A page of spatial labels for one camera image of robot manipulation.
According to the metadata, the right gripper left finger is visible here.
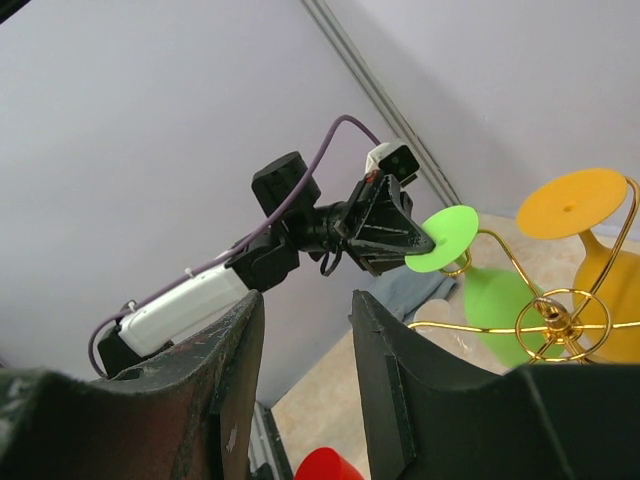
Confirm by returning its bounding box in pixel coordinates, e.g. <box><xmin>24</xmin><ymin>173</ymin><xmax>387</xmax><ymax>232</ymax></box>
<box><xmin>1</xmin><ymin>292</ymin><xmax>265</xmax><ymax>479</ymax></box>

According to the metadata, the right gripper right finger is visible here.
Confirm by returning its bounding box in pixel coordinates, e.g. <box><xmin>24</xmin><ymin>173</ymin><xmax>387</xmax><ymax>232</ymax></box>
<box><xmin>350</xmin><ymin>291</ymin><xmax>639</xmax><ymax>479</ymax></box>

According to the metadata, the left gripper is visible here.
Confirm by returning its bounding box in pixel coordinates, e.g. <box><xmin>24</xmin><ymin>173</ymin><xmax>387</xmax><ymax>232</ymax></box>
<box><xmin>339</xmin><ymin>170</ymin><xmax>435</xmax><ymax>276</ymax></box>

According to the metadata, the green plastic wine glass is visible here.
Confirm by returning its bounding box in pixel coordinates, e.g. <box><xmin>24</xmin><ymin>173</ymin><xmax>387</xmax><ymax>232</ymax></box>
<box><xmin>405</xmin><ymin>205</ymin><xmax>546</xmax><ymax>368</ymax></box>

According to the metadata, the orange plastic wine glass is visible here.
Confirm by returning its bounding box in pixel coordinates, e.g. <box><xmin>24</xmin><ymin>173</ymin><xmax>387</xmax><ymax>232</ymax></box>
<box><xmin>516</xmin><ymin>168</ymin><xmax>639</xmax><ymax>364</ymax></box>

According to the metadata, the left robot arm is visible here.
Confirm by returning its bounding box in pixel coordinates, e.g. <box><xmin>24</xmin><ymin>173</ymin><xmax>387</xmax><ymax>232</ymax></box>
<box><xmin>97</xmin><ymin>142</ymin><xmax>435</xmax><ymax>378</ymax></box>

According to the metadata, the red plastic wine glass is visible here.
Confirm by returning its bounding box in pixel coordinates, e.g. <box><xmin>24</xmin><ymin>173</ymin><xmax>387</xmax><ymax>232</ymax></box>
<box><xmin>294</xmin><ymin>447</ymin><xmax>364</xmax><ymax>480</ymax></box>

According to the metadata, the grey cloth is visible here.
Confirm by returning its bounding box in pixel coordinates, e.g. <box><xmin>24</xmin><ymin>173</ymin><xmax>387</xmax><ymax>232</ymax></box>
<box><xmin>367</xmin><ymin>267</ymin><xmax>457</xmax><ymax>322</ymax></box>

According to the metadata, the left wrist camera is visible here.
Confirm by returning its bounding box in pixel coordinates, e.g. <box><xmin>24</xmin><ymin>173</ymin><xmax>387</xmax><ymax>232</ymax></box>
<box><xmin>365</xmin><ymin>139</ymin><xmax>419</xmax><ymax>187</ymax></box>

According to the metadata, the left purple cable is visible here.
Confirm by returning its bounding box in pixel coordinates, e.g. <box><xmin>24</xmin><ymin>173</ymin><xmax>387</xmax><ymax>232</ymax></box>
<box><xmin>87</xmin><ymin>114</ymin><xmax>381</xmax><ymax>376</ymax></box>

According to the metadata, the gold wire wine glass rack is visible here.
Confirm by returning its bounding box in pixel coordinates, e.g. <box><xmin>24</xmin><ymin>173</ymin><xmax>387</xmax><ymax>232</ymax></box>
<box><xmin>405</xmin><ymin>168</ymin><xmax>639</xmax><ymax>367</ymax></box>

